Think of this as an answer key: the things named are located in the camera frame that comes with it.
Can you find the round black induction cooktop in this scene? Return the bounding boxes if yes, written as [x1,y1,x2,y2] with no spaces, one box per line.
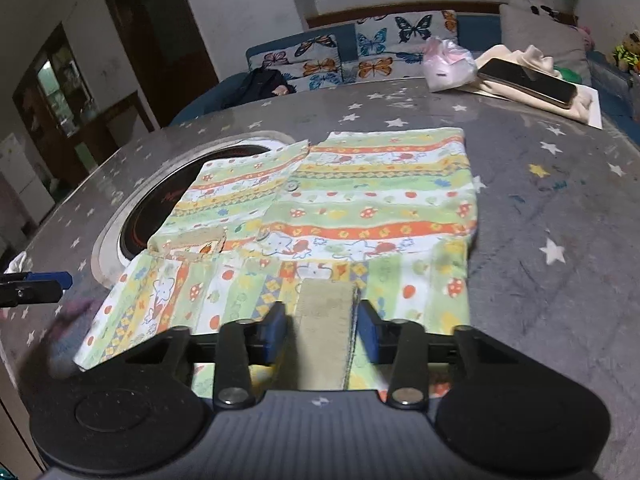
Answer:
[91,130,297,288]

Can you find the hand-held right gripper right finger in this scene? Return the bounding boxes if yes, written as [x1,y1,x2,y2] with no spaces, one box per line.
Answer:
[356,300,521,409]

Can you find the clear plastic storage box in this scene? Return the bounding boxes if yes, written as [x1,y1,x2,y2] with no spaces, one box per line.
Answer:
[587,51,640,122]

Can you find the beige folded cloth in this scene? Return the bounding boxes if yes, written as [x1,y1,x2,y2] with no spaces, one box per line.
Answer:
[472,44,597,124]

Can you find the pink plastic bag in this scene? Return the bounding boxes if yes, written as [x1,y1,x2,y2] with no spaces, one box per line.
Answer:
[422,37,480,92]

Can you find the blue sofa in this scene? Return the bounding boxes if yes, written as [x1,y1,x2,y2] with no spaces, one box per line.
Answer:
[170,10,506,127]

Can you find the brown wooden door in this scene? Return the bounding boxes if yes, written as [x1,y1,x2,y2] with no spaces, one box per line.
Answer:
[100,0,221,129]

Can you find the green orange printed child's garment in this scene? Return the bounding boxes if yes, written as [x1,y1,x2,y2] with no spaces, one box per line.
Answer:
[74,127,485,394]

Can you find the butterfly print pillow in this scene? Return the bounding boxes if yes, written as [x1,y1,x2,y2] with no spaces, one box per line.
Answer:
[355,10,459,84]
[248,34,344,92]

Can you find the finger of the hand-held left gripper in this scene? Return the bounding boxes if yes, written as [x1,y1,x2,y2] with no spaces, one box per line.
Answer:
[0,270,74,306]

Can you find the small white cloth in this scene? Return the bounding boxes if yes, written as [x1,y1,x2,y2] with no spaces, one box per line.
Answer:
[4,251,34,274]

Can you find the wooden cabinet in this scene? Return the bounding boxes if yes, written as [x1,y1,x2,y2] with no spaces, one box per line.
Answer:
[12,22,157,187]

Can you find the grey cushion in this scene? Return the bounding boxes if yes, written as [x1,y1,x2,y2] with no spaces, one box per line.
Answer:
[500,4,594,87]

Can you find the brown plush toy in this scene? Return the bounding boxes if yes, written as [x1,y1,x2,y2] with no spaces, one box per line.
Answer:
[606,31,640,74]

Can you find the black smartphone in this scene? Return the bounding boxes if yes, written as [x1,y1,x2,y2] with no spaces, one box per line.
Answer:
[477,57,579,110]

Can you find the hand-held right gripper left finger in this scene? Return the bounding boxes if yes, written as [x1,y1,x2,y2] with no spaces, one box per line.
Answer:
[125,302,289,409]

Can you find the dark jacket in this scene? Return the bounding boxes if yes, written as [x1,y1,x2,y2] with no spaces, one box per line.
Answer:
[235,67,297,107]

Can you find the white refrigerator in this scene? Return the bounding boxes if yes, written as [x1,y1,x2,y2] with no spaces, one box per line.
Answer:
[0,132,57,232]

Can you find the white and black plush toy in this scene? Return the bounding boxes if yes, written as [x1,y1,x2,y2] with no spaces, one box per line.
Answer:
[509,0,563,17]

